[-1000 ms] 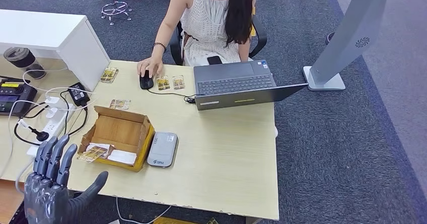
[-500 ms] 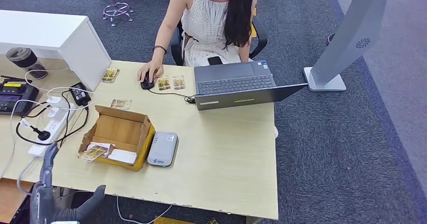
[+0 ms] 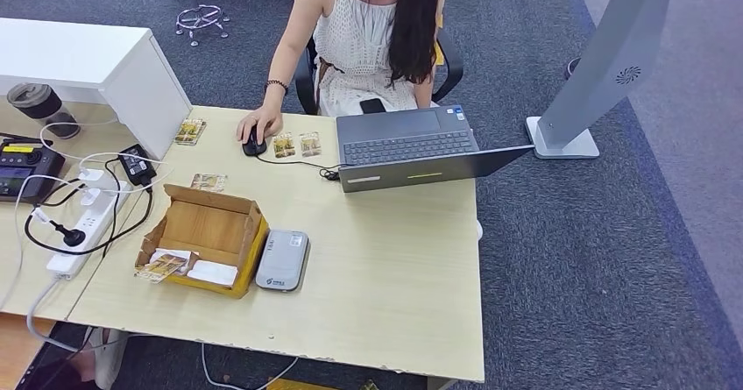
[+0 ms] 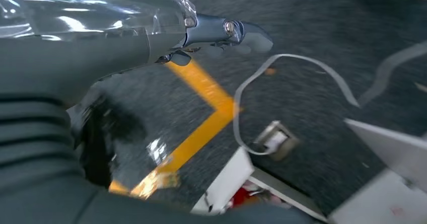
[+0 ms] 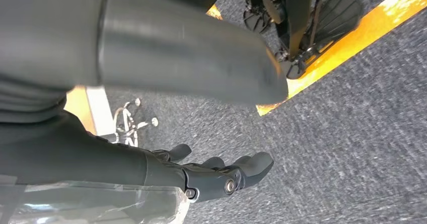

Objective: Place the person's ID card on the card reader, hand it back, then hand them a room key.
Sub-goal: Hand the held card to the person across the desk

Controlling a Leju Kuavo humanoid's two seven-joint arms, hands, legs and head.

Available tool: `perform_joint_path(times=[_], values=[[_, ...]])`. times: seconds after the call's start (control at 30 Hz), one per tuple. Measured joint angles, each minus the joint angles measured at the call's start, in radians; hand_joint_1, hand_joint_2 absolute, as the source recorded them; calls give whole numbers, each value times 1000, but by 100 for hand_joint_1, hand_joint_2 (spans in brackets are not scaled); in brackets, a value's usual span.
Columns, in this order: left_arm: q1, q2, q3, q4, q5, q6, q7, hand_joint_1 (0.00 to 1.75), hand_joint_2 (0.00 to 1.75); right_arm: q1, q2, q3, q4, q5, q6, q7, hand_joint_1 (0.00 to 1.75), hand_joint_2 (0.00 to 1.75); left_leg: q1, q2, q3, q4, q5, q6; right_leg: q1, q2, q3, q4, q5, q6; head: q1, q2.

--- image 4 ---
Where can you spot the metal floor socket box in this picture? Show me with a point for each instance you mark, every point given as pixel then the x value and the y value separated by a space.
pixel 277 140

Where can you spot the red and white items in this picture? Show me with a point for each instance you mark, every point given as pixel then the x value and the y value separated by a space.
pixel 240 197

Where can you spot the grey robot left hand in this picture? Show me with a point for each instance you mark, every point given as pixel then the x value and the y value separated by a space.
pixel 83 49

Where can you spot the black silver robot left leg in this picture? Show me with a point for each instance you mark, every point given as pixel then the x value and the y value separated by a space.
pixel 100 142

